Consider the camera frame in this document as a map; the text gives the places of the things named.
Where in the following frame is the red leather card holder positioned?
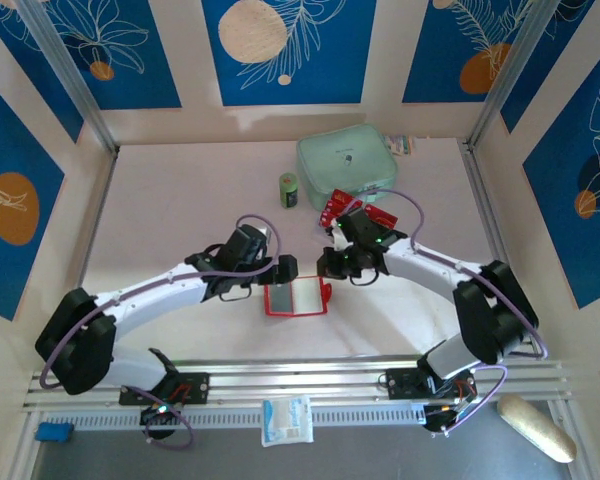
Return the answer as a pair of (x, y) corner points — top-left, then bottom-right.
(263, 275), (332, 318)

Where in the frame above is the clear acrylic card stand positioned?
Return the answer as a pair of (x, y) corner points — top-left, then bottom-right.
(317, 187), (400, 236)

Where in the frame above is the green cylindrical can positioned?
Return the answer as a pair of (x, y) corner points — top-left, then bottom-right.
(278, 172), (300, 210)

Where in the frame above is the mint green zip pouch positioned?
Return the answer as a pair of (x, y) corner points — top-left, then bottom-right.
(295, 123), (399, 211)

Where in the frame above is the printed paper sachet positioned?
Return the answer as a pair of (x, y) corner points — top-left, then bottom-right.
(384, 133), (417, 156)

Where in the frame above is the white blue tissue packet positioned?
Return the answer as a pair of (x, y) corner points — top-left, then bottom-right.
(260, 394), (315, 448)

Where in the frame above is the black right control board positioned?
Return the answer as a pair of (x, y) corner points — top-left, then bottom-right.
(422, 399), (481, 436)

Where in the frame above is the black control board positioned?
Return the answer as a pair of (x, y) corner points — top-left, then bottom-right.
(139, 402), (182, 441)
(422, 399), (481, 436)

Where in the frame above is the black left control board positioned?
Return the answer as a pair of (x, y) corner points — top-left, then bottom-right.
(139, 402), (182, 441)

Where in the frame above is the beige bread loaf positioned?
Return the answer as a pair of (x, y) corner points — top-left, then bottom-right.
(497, 393), (579, 464)

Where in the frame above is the blue sponge block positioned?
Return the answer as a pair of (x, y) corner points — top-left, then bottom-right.
(34, 422), (75, 444)

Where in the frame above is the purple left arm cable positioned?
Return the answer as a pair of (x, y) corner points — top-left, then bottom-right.
(38, 214), (282, 391)

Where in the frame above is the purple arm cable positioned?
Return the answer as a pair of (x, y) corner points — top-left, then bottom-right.
(347, 188), (549, 361)
(38, 214), (282, 391)

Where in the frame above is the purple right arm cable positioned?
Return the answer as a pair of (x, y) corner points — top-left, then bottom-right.
(347, 188), (549, 361)

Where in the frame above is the aluminium rail frame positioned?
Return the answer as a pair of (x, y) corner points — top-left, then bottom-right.
(22, 355), (576, 416)

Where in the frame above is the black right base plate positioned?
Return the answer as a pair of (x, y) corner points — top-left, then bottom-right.
(385, 367), (477, 401)

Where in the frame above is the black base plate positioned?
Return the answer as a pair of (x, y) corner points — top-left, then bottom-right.
(118, 372), (211, 406)
(385, 367), (477, 401)

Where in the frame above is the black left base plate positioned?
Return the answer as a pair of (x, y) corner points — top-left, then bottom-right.
(118, 372), (211, 406)

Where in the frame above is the aluminium side rail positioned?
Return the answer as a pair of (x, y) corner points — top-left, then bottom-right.
(78, 147), (121, 291)
(457, 139), (544, 359)

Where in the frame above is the grey slotted cable duct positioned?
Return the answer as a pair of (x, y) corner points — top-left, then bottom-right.
(42, 405), (429, 432)

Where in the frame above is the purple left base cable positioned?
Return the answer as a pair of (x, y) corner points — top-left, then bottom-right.
(143, 394), (197, 450)

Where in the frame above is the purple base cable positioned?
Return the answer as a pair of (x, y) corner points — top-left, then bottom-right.
(432, 363), (509, 439)
(143, 394), (197, 450)

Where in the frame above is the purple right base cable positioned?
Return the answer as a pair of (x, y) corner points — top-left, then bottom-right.
(432, 363), (509, 439)

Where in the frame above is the aluminium corner post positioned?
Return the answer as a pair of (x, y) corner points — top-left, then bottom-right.
(467, 0), (566, 149)
(17, 0), (121, 154)

